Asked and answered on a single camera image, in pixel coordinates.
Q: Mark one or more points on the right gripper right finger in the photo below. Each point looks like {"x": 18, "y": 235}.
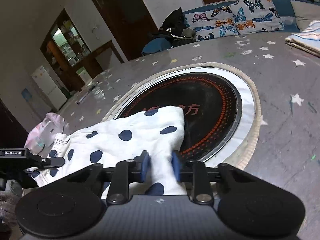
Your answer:
{"x": 197, "y": 177}

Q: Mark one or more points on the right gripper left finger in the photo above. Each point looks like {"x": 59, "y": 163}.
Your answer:
{"x": 125, "y": 172}

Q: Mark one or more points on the white navy polka dot garment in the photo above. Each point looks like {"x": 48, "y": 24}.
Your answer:
{"x": 159, "y": 132}

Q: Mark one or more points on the round black induction cooker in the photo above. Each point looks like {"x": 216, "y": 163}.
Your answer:
{"x": 221, "y": 109}

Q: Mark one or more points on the white refrigerator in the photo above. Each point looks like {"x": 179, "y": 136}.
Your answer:
{"x": 49, "y": 87}

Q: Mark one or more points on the wooden display cabinet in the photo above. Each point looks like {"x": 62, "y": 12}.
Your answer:
{"x": 66, "y": 52}

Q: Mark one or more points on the grey star tablecloth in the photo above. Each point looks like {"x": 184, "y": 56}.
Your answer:
{"x": 287, "y": 80}

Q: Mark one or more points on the black bag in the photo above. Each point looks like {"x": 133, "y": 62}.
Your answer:
{"x": 175, "y": 30}

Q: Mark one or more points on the dark wooden door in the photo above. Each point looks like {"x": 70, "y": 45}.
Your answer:
{"x": 129, "y": 22}

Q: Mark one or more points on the butterfly print pillow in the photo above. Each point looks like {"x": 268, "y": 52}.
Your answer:
{"x": 239, "y": 18}

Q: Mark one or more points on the folded blue striped cloth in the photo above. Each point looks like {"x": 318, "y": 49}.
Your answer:
{"x": 308, "y": 40}

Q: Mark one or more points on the blue sofa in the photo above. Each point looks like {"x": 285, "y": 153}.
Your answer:
{"x": 284, "y": 9}

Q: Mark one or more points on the grey cushion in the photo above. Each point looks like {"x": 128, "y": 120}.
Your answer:
{"x": 305, "y": 13}

